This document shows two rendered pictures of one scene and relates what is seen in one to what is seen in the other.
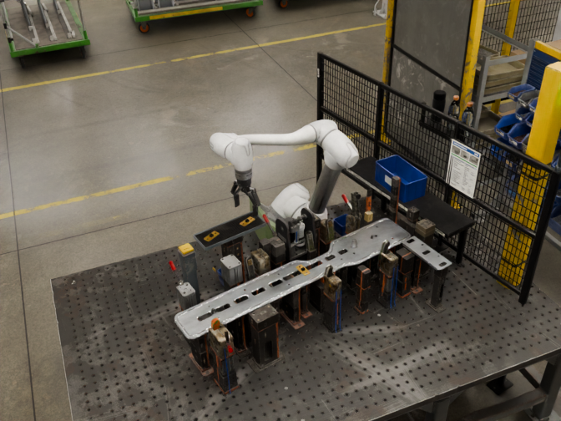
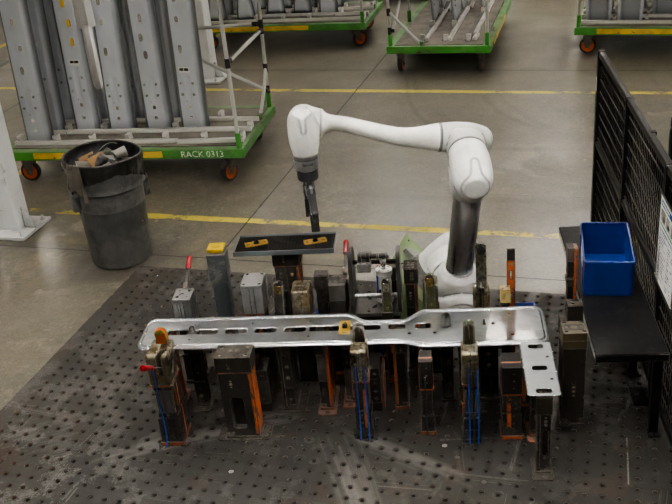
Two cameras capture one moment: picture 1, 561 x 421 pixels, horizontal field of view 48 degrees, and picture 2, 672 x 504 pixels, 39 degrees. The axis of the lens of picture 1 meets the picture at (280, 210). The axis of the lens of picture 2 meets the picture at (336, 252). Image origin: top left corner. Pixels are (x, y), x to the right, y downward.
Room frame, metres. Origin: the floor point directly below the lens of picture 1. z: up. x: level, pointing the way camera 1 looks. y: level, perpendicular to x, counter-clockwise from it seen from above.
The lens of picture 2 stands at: (0.36, -1.86, 2.69)
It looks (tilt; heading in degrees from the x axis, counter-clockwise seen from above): 27 degrees down; 40
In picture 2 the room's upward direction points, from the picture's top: 5 degrees counter-clockwise
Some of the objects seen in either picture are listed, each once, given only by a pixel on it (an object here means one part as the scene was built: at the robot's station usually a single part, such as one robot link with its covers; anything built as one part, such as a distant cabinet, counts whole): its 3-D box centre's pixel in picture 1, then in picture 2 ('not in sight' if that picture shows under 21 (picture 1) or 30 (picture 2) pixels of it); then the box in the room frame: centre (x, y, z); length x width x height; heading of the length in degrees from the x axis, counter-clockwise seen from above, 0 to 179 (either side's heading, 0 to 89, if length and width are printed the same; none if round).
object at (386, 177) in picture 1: (400, 178); (605, 257); (3.17, -0.73, 1.10); 0.30 x 0.17 x 0.13; 27
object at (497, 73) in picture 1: (462, 102); not in sight; (5.06, -1.65, 0.65); 1.00 x 0.50 x 1.30; 21
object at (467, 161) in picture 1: (463, 168); (668, 251); (2.94, -1.02, 1.30); 0.23 x 0.02 x 0.31; 33
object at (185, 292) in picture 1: (189, 315); (190, 336); (2.30, 0.48, 0.88); 0.11 x 0.10 x 0.36; 33
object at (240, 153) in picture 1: (240, 152); (303, 130); (2.70, 0.19, 1.58); 0.13 x 0.11 x 0.16; 41
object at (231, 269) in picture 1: (233, 291); (260, 328); (2.44, 0.26, 0.90); 0.13 x 0.10 x 0.41; 33
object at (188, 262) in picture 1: (190, 282); (224, 302); (2.49, 0.49, 0.92); 0.08 x 0.08 x 0.44; 33
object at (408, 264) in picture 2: (313, 246); (413, 315); (2.77, -0.18, 0.91); 0.07 x 0.05 x 0.42; 33
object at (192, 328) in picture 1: (300, 272); (338, 330); (2.46, -0.09, 1.00); 1.38 x 0.22 x 0.02; 123
